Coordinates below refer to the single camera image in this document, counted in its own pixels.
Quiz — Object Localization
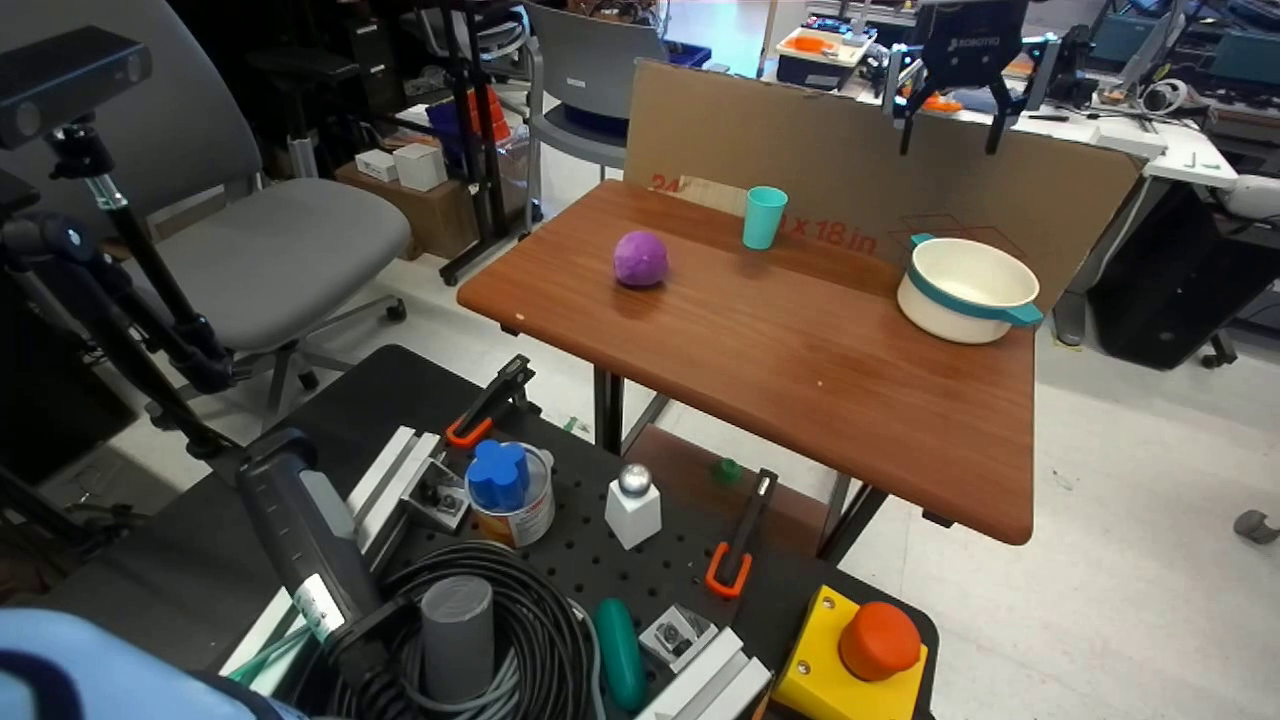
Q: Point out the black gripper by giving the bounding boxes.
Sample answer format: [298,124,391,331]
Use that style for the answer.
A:
[896,0,1033,159]

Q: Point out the white pot teal rim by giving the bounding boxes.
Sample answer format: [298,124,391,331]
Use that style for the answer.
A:
[891,229,1052,346]

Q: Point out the brown cardboard panel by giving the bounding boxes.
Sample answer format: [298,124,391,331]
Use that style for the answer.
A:
[620,54,1153,311]

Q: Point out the black white tray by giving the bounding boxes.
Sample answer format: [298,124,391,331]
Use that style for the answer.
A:
[771,22,879,92]

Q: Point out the teal plastic cup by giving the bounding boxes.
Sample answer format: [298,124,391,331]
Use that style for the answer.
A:
[739,182,797,256]

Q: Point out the white desk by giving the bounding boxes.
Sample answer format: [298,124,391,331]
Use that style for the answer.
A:
[1002,95,1246,193]

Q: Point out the purple ball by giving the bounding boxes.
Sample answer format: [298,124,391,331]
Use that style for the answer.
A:
[608,224,676,290]

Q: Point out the orange black clamp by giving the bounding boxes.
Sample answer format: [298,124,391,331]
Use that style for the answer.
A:
[438,346,539,454]
[699,462,782,603]

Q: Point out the white small bottle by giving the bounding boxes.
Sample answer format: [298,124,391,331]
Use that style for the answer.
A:
[599,458,669,555]

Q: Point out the brown floor cardboard box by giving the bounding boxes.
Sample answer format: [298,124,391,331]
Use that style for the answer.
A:
[333,128,479,259]

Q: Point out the yellow box orange button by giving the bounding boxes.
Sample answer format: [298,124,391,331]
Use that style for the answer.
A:
[769,583,934,720]

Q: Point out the black perforated base board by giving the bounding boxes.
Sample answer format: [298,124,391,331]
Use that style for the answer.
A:
[52,341,940,720]

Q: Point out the silver aluminium extrusion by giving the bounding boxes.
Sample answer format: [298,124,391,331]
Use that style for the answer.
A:
[349,423,446,541]

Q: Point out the gray padded office chair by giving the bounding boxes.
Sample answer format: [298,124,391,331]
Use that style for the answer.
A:
[71,0,418,413]

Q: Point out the gray cylinder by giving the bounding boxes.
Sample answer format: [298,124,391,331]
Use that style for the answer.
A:
[417,570,501,707]

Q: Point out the black tripod stand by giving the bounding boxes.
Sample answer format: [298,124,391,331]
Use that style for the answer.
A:
[0,115,276,462]

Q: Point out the blue cloth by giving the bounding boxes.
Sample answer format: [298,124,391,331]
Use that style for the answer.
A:
[0,603,276,720]

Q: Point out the teal tool handle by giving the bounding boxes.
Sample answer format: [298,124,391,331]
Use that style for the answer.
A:
[587,596,650,720]

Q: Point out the black cable coil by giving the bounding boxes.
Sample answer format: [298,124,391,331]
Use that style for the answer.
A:
[322,541,610,720]

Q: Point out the black stereo camera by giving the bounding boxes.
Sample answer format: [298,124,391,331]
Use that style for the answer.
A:
[0,22,156,151]

